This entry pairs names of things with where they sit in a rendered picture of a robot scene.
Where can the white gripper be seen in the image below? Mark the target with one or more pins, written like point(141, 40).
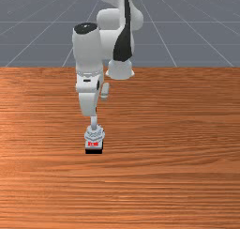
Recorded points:
point(86, 95)

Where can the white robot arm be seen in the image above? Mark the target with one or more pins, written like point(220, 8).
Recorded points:
point(90, 48)

